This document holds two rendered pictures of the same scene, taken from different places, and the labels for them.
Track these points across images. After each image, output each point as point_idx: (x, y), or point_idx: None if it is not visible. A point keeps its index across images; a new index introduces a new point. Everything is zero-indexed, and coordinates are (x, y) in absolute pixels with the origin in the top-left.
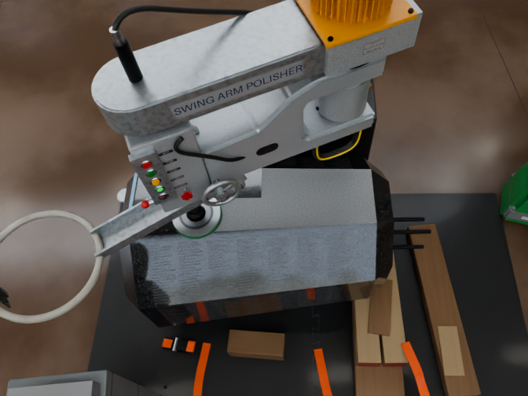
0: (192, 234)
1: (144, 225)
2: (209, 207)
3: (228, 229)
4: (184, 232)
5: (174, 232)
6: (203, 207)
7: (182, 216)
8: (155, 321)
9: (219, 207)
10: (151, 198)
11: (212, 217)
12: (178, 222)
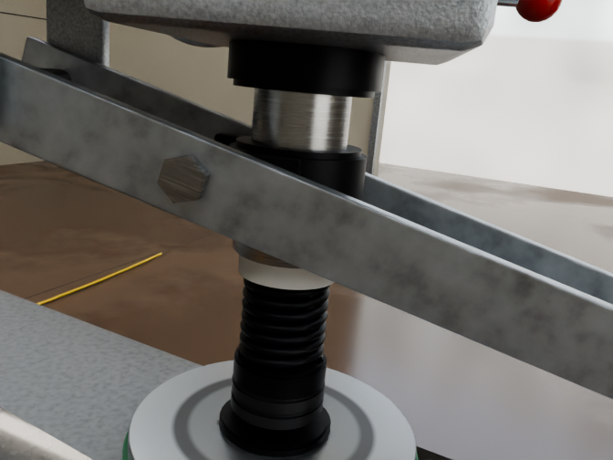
0: (342, 376)
1: (571, 258)
2: (194, 412)
3: (191, 367)
4: (377, 393)
5: (420, 454)
6: (224, 412)
7: (351, 444)
8: None
9: (152, 392)
10: (521, 266)
11: (216, 381)
12: (385, 433)
